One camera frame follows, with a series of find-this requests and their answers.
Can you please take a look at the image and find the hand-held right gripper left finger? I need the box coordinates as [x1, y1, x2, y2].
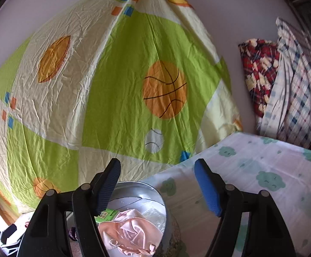
[16, 158, 122, 257]

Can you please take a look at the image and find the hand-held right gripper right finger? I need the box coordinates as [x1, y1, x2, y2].
[194, 158, 296, 257]

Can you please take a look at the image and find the round blue metal tin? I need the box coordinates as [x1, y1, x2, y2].
[65, 181, 181, 257]

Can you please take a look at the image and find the pink satin pouch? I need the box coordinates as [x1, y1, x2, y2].
[98, 209, 164, 257]

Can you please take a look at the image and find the cloud print tablecloth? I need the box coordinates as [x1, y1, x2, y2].
[139, 131, 311, 257]

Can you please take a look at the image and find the wooden door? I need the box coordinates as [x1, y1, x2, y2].
[0, 179, 19, 225]

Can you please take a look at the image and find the sports print bedsheet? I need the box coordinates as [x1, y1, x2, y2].
[0, 0, 243, 215]

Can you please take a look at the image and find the red plaid bear blanket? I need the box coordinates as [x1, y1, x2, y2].
[238, 39, 281, 129]

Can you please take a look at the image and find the blue red plaid cloth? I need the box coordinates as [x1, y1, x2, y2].
[276, 17, 311, 150]

